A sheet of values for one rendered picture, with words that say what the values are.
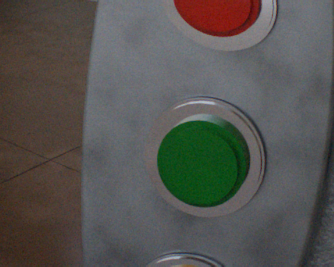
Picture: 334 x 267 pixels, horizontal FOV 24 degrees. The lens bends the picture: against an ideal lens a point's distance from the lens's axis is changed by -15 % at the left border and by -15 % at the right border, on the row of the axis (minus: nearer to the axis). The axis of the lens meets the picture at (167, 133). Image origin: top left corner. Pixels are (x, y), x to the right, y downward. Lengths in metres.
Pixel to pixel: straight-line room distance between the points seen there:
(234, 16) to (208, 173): 0.05
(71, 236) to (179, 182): 3.10
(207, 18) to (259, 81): 0.02
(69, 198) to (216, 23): 3.47
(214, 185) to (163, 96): 0.03
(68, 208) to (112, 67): 3.34
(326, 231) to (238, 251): 0.03
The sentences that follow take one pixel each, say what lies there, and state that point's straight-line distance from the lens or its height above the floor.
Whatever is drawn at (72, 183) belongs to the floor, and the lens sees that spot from 3.85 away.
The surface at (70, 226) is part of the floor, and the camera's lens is 3.44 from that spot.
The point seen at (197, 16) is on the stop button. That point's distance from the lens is 0.24.
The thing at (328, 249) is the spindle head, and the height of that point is 1.42.
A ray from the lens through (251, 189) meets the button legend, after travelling 0.26.
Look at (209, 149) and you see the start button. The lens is 0.25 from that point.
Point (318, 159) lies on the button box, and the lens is 0.25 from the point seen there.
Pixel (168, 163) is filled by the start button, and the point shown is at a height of 1.46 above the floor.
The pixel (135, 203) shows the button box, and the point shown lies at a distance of 0.27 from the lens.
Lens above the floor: 1.55
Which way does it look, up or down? 20 degrees down
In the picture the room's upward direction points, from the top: 5 degrees clockwise
